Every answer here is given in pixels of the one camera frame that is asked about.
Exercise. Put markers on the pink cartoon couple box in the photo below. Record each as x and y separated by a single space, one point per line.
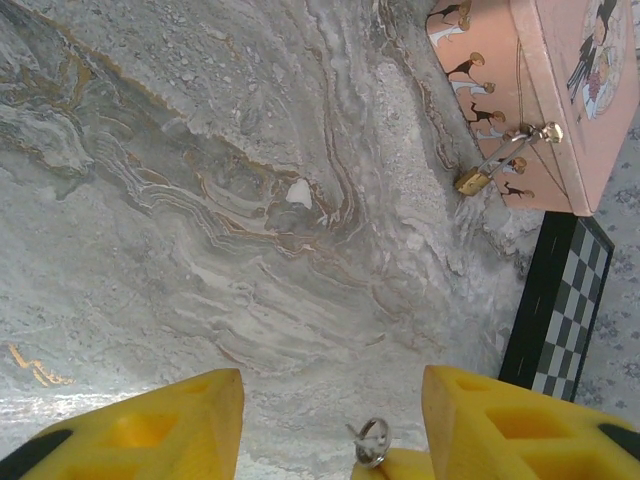
545 75

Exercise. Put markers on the brass padlock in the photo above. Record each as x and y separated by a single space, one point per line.
472 182

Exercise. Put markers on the black white chessboard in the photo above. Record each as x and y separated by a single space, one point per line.
560 310

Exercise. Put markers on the metal box latch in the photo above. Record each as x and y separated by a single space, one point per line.
547 132

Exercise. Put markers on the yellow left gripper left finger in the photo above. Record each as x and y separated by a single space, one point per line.
150 435

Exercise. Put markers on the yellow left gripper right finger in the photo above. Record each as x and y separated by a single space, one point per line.
525 430

